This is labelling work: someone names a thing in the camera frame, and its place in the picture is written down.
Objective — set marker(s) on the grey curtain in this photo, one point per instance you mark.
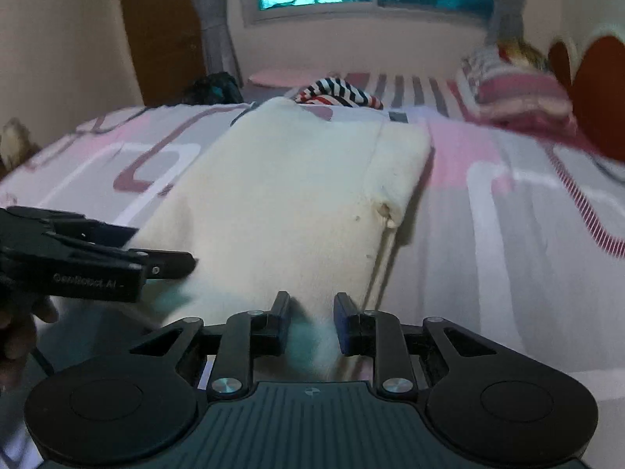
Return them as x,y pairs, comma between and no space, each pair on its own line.
215,19
505,0

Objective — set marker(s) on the dark cloth bundle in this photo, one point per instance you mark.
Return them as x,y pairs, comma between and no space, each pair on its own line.
215,89

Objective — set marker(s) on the person's left hand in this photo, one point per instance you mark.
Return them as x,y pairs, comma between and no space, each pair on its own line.
19,337

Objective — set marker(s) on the pink folded blanket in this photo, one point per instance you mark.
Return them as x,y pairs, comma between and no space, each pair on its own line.
517,93

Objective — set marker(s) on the pink grey patterned bed sheet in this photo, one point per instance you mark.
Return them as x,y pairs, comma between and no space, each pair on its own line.
488,254

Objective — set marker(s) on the cream fleece garment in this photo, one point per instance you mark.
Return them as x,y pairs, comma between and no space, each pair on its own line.
293,195

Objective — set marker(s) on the striped garment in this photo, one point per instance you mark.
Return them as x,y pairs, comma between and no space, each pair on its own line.
337,90

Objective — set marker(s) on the brown wooden door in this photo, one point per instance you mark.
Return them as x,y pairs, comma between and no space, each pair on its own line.
156,29

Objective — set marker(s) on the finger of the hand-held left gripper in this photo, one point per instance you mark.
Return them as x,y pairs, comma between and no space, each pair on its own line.
107,232
168,263

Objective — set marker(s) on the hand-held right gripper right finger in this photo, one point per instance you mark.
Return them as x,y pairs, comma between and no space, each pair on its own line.
344,327

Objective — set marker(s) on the pink cushion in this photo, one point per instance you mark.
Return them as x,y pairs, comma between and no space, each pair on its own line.
281,77

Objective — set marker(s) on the brown furry object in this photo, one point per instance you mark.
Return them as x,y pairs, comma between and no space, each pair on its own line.
17,144

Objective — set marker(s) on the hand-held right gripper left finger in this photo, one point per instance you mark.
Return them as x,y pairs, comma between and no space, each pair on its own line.
281,322

